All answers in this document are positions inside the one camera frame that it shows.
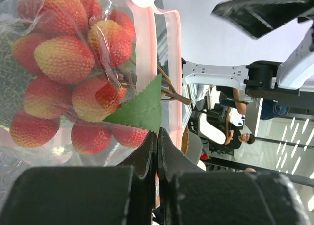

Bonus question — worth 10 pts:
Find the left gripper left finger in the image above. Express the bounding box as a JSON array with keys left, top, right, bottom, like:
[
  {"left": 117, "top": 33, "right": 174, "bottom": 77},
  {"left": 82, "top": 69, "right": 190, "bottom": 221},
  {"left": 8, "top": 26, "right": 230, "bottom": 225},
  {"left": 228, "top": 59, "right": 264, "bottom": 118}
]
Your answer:
[{"left": 0, "top": 133, "right": 157, "bottom": 225}]

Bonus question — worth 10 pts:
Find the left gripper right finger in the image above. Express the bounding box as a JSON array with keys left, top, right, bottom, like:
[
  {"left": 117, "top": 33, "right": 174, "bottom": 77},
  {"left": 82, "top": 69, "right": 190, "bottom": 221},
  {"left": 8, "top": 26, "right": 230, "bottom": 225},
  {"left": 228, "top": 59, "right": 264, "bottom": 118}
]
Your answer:
[{"left": 157, "top": 128, "right": 311, "bottom": 225}]

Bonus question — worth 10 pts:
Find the green melon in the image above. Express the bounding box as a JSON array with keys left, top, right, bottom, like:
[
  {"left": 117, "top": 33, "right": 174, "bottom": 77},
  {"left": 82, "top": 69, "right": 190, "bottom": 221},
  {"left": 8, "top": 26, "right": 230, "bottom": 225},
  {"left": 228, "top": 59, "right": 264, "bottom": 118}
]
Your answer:
[{"left": 0, "top": 33, "right": 36, "bottom": 128}]

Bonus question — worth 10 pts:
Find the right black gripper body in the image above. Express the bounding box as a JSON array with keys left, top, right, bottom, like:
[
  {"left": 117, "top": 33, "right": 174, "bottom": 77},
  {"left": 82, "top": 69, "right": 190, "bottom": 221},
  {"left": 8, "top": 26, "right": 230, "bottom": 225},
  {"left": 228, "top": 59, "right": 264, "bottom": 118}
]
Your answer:
[{"left": 212, "top": 0, "right": 314, "bottom": 39}]

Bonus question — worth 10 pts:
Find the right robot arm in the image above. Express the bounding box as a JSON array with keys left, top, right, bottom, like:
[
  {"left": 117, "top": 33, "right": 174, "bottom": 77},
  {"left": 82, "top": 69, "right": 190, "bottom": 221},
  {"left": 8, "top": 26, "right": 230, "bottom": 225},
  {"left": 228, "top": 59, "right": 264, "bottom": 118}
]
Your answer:
[{"left": 182, "top": 0, "right": 314, "bottom": 100}]

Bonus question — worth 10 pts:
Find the red lychee bunch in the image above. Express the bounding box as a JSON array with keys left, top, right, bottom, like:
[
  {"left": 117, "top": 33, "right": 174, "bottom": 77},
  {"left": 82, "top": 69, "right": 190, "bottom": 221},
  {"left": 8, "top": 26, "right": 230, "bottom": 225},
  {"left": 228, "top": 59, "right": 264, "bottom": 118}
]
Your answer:
[{"left": 9, "top": 0, "right": 193, "bottom": 156}]

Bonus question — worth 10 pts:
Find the seated person in black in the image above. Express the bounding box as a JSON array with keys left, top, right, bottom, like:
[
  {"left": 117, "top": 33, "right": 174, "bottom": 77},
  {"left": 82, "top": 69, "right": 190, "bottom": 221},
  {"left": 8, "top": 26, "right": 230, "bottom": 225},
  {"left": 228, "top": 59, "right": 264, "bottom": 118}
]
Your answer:
[{"left": 209, "top": 124, "right": 255, "bottom": 155}]

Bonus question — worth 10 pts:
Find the clear pink-dotted zip bag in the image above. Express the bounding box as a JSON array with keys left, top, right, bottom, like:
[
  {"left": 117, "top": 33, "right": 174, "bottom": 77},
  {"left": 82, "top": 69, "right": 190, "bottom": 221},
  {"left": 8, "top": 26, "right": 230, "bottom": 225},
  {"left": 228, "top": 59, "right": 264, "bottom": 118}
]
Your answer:
[{"left": 0, "top": 0, "right": 184, "bottom": 211}]

